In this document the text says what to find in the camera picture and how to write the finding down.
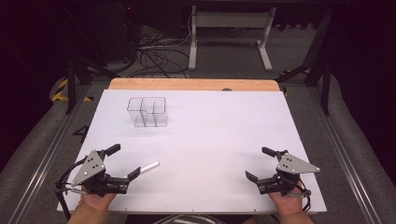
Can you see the person's right hand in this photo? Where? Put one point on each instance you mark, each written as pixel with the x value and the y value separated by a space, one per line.
pixel 288 203

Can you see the wooden table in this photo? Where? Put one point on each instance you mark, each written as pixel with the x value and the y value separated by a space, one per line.
pixel 193 84

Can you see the white table board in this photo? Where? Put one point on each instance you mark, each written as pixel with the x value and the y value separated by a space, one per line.
pixel 218 140

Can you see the aluminium floor rail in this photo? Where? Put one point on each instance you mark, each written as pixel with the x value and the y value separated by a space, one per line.
pixel 46 158
pixel 345 158

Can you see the black tripod stand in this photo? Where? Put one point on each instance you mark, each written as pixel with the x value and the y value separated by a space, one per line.
pixel 71 81

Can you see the black metal stand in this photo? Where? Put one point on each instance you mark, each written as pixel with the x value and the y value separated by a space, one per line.
pixel 326 90

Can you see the yellow black hazard tape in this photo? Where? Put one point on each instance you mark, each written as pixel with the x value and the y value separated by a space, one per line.
pixel 59 93

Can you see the white metal stand frame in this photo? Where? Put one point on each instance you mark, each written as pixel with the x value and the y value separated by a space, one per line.
pixel 193 46

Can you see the clear plastic divided organizer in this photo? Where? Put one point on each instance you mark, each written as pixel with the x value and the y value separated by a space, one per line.
pixel 146 113

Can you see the person's left hand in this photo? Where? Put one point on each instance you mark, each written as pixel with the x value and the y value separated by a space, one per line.
pixel 96 201

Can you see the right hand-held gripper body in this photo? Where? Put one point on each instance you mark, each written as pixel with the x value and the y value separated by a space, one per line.
pixel 292 166

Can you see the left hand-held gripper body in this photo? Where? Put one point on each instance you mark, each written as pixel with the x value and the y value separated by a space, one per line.
pixel 88 168

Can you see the white pen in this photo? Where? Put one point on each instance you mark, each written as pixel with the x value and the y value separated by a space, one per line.
pixel 151 165

